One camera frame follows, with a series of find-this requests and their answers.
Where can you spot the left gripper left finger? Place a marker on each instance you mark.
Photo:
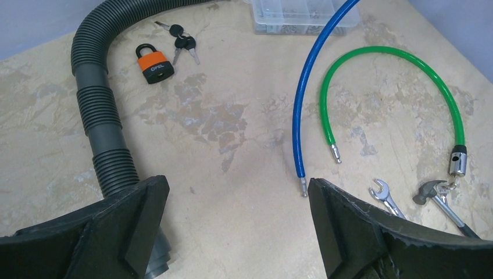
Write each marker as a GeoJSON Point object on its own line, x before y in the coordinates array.
{"type": "Point", "coordinates": [117, 237]}

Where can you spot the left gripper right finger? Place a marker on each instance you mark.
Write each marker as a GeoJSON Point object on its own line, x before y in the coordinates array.
{"type": "Point", "coordinates": [357, 239]}

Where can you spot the orange black padlock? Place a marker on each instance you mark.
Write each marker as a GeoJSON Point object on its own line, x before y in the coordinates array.
{"type": "Point", "coordinates": [154, 65]}

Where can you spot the black key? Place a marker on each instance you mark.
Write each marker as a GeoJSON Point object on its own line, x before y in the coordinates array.
{"type": "Point", "coordinates": [183, 41]}

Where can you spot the silver open-end wrench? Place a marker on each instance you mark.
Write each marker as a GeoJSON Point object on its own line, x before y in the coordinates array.
{"type": "Point", "coordinates": [383, 195]}

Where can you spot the small black hammer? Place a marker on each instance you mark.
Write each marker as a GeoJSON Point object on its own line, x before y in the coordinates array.
{"type": "Point", "coordinates": [429, 190]}

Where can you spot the clear plastic organizer box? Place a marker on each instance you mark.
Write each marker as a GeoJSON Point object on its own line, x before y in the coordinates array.
{"type": "Point", "coordinates": [292, 17]}

